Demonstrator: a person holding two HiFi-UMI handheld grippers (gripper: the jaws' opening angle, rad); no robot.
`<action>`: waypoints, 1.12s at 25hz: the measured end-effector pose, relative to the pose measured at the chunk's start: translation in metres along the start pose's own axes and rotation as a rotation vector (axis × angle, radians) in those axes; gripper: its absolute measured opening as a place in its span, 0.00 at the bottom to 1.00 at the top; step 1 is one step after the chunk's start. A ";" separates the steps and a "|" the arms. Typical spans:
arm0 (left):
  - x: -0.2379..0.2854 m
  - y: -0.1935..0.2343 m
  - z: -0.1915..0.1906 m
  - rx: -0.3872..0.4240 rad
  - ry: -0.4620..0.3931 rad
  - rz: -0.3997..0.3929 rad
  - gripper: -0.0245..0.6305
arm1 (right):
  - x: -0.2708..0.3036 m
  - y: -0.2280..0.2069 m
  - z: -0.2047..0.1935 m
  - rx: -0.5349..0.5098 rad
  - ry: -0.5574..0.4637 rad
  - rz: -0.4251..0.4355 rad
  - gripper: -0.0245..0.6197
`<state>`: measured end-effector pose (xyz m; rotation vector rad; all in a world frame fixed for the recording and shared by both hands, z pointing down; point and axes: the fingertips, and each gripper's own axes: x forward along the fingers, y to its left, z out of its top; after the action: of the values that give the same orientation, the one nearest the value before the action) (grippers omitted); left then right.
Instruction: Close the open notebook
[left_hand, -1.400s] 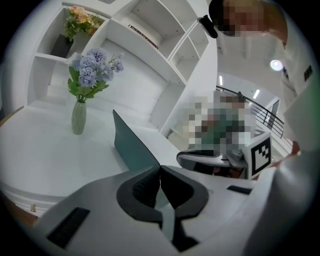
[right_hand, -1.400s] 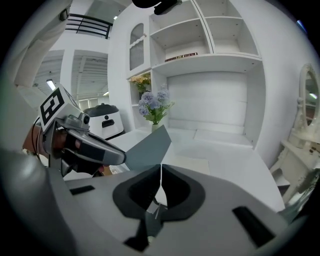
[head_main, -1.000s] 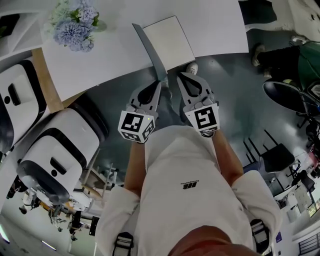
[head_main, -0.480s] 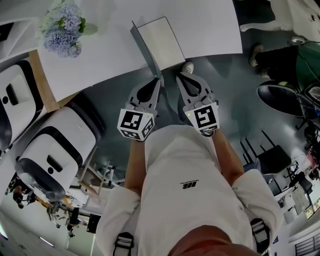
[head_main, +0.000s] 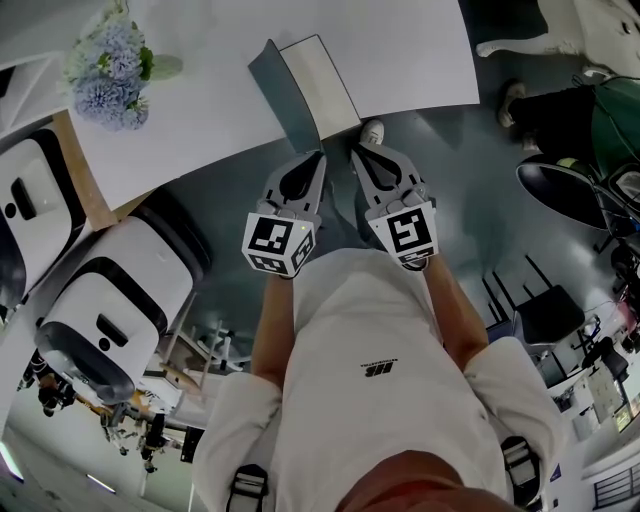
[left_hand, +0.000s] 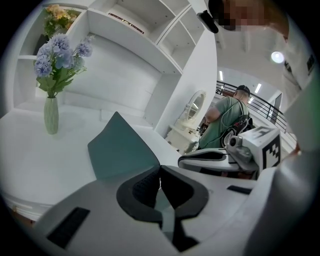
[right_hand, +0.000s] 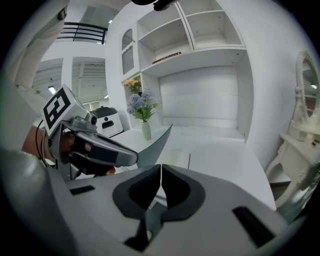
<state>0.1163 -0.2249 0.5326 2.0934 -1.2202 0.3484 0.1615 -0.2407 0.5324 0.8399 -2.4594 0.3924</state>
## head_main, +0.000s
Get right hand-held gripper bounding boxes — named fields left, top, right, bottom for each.
left=349, top=145, right=441, bottom=272

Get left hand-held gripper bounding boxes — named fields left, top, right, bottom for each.
left=241, top=151, right=329, bottom=280

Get person's left forearm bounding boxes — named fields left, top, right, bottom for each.
left=250, top=272, right=302, bottom=390

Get person's right forearm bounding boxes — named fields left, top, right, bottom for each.
left=424, top=256, right=490, bottom=372

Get person's blue jeans leg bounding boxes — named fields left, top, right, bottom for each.
left=319, top=169, right=382, bottom=252

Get person's white shoe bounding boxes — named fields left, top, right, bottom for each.
left=356, top=119, right=387, bottom=147

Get person's white t-shirt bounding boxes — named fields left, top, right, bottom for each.
left=191, top=248, right=567, bottom=512

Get white black equipment case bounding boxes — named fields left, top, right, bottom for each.
left=0, top=128, right=87, bottom=307
left=34, top=216, right=197, bottom=407

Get brown cardboard sheet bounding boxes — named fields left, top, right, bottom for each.
left=51, top=111, right=134, bottom=233

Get black stool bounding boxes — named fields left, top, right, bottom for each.
left=514, top=283, right=587, bottom=347

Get purple flowers in vase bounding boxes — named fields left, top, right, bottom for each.
left=61, top=7, right=185, bottom=133

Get white dressing table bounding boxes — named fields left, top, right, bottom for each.
left=474, top=0, right=640, bottom=77

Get person's head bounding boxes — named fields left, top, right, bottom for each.
left=338, top=448, right=522, bottom=512

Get white shelf unit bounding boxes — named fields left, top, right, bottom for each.
left=0, top=0, right=109, bottom=134

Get black shoulder strap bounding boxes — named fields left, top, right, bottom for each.
left=228, top=463, right=272, bottom=512
left=499, top=435, right=542, bottom=507

